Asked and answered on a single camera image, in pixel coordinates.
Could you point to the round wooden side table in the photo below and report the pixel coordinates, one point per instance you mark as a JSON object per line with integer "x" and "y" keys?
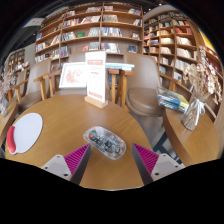
{"x": 6, "y": 123}
{"x": 193, "y": 143}

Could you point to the beige armchair wooden arms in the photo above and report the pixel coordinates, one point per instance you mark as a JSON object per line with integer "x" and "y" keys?
{"x": 143, "y": 100}
{"x": 50, "y": 81}
{"x": 33, "y": 86}

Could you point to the stack of blue books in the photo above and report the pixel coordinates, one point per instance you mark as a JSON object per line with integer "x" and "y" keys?
{"x": 120, "y": 66}

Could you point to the white framed picture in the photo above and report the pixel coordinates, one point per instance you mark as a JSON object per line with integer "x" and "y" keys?
{"x": 71, "y": 76}

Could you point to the glass vase beige dried flowers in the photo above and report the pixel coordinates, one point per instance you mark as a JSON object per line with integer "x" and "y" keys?
{"x": 191, "y": 116}

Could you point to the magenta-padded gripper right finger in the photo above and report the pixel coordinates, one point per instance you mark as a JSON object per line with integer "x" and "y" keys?
{"x": 163, "y": 165}

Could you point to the curved wooden bookshelf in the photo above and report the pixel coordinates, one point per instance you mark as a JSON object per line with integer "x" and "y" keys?
{"x": 173, "y": 43}

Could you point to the white card sign wooden base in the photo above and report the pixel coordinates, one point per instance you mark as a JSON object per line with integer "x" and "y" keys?
{"x": 96, "y": 76}

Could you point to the transparent computer mouse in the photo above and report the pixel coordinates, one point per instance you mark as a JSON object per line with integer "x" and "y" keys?
{"x": 105, "y": 141}

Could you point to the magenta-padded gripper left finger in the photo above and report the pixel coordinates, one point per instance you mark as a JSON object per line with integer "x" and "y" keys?
{"x": 60, "y": 165}

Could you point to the stack of colourful books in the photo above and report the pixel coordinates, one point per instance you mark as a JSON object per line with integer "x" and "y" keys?
{"x": 171, "y": 100}

